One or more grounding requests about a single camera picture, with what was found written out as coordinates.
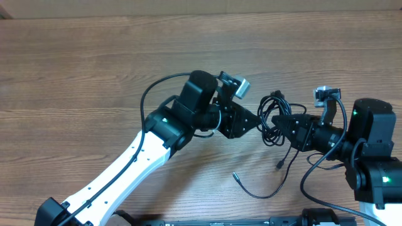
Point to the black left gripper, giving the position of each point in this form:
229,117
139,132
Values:
236,115

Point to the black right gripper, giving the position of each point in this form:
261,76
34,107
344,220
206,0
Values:
306,126

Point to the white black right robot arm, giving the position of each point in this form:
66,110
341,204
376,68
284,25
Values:
363,144

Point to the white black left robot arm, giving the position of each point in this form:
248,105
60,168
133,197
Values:
205,104

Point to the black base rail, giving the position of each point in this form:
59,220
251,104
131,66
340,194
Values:
309,216

